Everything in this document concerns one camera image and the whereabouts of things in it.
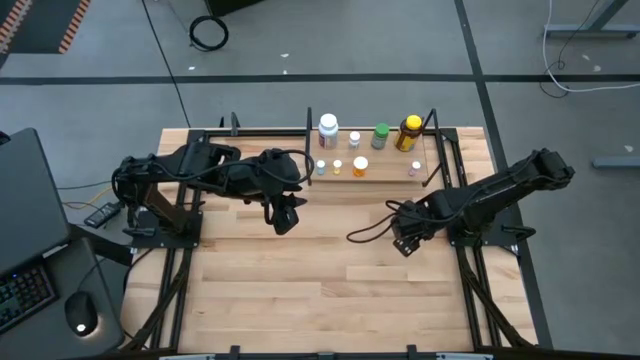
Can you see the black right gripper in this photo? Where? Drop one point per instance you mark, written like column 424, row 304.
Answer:
column 425, row 215

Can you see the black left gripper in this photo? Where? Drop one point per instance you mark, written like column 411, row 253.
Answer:
column 280, row 185

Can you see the blue pill vial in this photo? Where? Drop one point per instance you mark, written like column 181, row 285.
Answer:
column 320, row 167

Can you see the yellow-green pill vial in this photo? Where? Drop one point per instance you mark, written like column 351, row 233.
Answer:
column 337, row 166

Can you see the large white medicine bottle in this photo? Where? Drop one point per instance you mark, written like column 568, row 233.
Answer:
column 328, row 132

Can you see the small white medicine bottle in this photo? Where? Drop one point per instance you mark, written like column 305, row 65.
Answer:
column 354, row 140

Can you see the green medicine bottle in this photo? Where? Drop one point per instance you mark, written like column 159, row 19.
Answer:
column 380, row 136

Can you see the amber bottle yellow cap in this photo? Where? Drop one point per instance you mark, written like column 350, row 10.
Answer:
column 409, row 135

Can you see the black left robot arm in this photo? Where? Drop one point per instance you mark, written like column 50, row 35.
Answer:
column 200, row 160

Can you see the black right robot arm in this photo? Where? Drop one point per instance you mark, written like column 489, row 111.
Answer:
column 500, row 195

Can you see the black power adapter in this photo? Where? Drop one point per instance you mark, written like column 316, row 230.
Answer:
column 102, row 214

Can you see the black box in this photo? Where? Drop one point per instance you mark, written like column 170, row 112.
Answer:
column 230, row 6

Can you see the gray table foot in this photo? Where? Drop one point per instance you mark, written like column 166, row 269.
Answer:
column 617, row 162

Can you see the black computer mouse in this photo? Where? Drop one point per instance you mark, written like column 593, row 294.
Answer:
column 80, row 312

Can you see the dark laptop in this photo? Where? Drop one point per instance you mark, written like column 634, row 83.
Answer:
column 25, row 200

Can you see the gray table leg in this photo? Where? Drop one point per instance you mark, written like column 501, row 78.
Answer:
column 590, row 31

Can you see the gray desk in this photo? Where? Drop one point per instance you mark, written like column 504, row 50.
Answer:
column 50, row 345

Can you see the black mat orange stripes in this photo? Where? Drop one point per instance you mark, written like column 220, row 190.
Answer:
column 40, row 25

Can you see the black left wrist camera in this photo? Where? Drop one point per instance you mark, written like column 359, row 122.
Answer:
column 286, row 220

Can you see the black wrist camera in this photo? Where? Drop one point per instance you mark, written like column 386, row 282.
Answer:
column 402, row 212
column 286, row 220

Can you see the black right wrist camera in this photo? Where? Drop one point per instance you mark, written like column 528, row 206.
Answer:
column 402, row 212

